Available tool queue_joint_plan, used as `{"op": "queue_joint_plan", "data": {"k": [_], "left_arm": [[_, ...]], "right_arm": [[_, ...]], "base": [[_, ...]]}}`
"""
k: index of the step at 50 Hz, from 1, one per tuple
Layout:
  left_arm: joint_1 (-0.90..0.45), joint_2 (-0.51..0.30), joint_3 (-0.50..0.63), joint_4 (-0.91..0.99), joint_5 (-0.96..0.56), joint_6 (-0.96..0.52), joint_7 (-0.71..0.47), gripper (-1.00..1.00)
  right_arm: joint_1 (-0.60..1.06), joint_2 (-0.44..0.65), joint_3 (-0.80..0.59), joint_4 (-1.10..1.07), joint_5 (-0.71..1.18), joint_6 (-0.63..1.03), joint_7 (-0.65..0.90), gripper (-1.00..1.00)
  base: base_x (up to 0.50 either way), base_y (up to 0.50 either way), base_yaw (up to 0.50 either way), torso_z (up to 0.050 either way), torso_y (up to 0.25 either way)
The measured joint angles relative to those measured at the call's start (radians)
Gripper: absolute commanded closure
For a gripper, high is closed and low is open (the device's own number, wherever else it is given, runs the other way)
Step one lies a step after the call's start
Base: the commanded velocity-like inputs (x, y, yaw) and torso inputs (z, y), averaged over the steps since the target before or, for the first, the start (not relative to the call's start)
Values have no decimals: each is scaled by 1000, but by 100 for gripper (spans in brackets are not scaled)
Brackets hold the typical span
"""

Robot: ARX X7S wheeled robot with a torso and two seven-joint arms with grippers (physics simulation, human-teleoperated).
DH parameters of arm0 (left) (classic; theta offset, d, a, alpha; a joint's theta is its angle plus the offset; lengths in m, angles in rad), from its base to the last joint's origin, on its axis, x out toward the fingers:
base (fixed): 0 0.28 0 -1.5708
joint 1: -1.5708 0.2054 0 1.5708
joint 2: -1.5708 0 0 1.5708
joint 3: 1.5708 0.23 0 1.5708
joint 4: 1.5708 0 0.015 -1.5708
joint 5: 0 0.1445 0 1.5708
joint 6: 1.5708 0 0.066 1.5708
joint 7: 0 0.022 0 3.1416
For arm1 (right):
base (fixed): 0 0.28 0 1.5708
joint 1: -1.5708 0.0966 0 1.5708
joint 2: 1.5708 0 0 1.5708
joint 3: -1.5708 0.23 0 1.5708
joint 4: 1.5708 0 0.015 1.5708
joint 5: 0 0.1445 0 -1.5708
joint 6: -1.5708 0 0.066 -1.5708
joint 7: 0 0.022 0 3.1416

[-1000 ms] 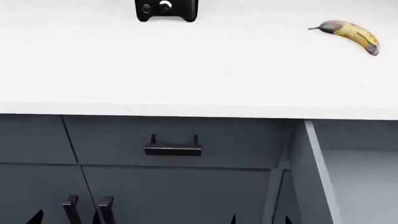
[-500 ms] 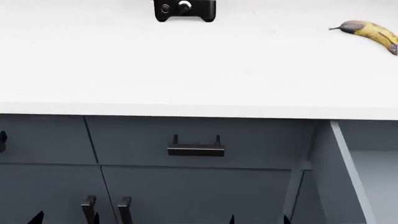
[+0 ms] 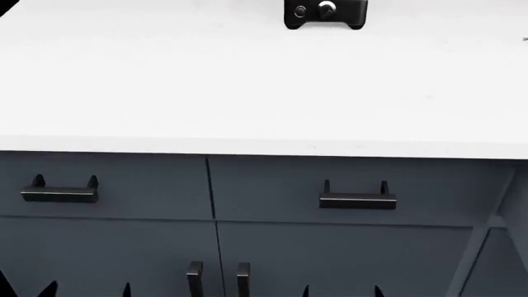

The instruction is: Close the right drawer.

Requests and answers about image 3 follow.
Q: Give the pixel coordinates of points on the black countertop appliance with knob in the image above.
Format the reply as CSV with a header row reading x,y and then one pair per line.
x,y
330,18

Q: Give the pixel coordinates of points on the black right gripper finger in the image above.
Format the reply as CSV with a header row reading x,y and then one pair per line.
x,y
306,293
379,293

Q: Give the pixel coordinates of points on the dark blue cabinet side panel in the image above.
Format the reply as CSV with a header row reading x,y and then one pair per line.
x,y
501,256

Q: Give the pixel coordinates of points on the dark blue cabinet door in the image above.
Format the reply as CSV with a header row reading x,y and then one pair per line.
x,y
350,256
103,250

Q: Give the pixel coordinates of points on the dark blue drawer front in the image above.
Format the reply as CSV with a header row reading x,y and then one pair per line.
x,y
437,198
136,188

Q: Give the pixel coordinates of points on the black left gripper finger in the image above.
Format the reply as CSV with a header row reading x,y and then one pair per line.
x,y
127,292
51,291

